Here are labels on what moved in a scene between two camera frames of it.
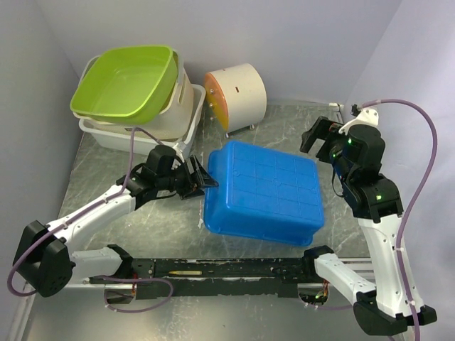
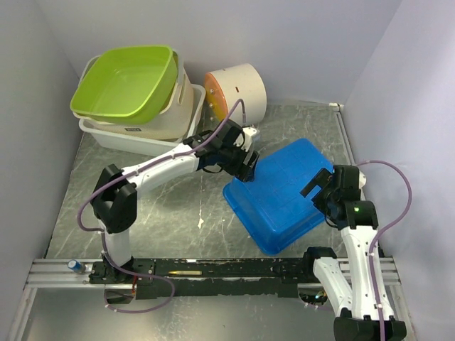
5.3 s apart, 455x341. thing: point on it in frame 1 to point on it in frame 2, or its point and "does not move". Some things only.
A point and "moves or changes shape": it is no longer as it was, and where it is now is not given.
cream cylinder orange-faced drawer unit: [237, 96] does not move
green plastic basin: [129, 85] does not move
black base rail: [161, 278] does not move
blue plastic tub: [264, 193] moves or changes shape
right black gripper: [323, 126] to [323, 177]
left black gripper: [188, 190] to [244, 172]
